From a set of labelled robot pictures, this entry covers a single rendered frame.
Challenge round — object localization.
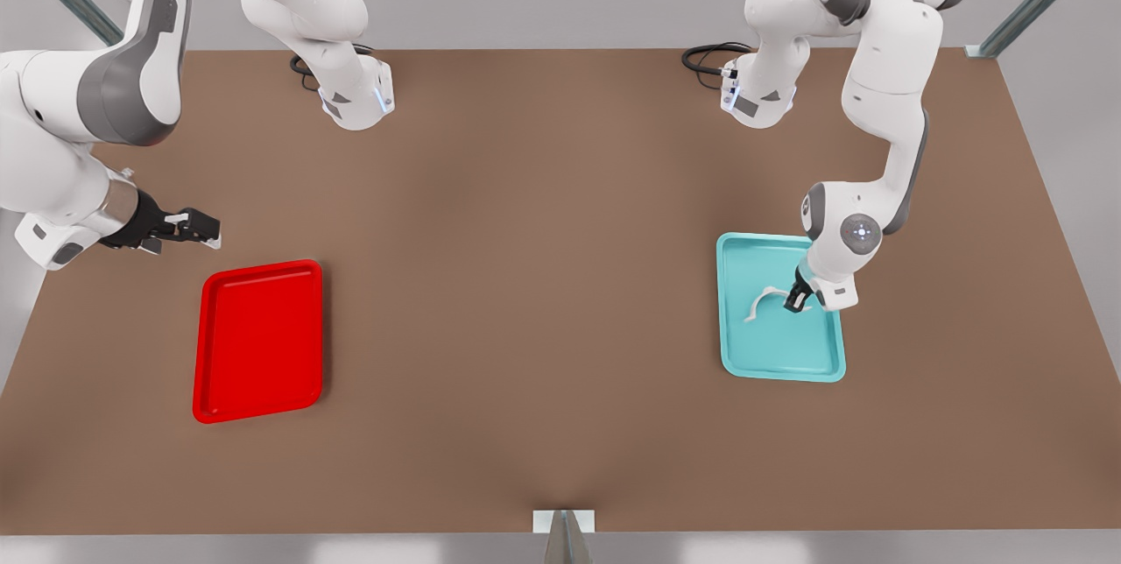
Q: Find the red plastic tray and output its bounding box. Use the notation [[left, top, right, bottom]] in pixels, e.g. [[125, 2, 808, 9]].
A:
[[193, 259, 324, 424]]

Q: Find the black cable loop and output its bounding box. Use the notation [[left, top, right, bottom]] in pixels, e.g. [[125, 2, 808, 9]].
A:
[[681, 42, 756, 92], [290, 44, 376, 94]]

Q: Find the white drainage pipe clamp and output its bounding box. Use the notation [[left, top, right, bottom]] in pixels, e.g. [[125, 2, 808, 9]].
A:
[[744, 286, 794, 323]]

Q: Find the teal plastic tray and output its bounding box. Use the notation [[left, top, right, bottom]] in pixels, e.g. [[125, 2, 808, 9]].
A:
[[716, 233, 847, 384]]

